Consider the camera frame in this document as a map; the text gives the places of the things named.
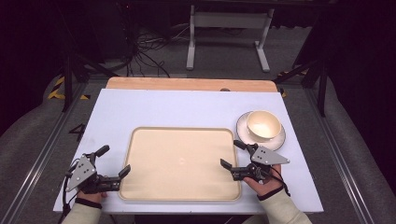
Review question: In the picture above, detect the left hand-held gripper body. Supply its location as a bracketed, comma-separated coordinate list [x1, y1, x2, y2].
[64, 151, 121, 195]

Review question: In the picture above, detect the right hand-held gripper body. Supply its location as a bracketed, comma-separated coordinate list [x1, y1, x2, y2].
[231, 144, 290, 184]

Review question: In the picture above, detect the person's left hand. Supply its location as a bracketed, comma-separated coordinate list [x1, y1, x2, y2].
[76, 190, 108, 203]

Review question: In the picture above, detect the person's right hand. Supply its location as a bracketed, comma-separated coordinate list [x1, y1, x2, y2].
[242, 164, 284, 197]

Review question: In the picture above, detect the cream ceramic saucer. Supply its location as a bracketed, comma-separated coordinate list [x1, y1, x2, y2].
[235, 110, 287, 152]

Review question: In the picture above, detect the cream ceramic cup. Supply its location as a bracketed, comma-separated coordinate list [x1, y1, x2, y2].
[246, 109, 283, 144]

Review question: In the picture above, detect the beige plastic tray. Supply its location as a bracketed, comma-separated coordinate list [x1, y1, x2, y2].
[118, 126, 243, 203]

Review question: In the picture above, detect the black tripod stand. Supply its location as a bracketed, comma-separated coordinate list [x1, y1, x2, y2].
[273, 58, 329, 119]
[59, 50, 120, 114]

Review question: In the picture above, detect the white table board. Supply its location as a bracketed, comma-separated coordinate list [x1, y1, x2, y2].
[52, 88, 324, 216]

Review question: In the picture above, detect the yellow black floor tape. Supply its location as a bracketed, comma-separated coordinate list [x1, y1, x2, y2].
[47, 76, 92, 102]
[277, 68, 310, 99]

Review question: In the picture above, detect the wooden table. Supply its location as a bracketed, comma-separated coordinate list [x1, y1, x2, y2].
[105, 77, 279, 93]

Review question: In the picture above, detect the white metal stand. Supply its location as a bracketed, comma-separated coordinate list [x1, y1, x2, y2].
[185, 4, 276, 74]

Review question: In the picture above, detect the dark curtain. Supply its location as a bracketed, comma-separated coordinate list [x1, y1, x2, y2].
[0, 0, 132, 136]
[306, 0, 396, 195]

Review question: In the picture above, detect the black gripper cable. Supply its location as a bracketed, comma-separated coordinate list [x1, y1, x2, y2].
[59, 158, 80, 222]
[269, 167, 292, 198]

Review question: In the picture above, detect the metal floor rail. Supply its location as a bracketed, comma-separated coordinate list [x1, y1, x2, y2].
[302, 87, 376, 224]
[0, 81, 90, 224]

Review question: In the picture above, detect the bundle of black floor cables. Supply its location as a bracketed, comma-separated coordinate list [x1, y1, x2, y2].
[124, 22, 191, 78]

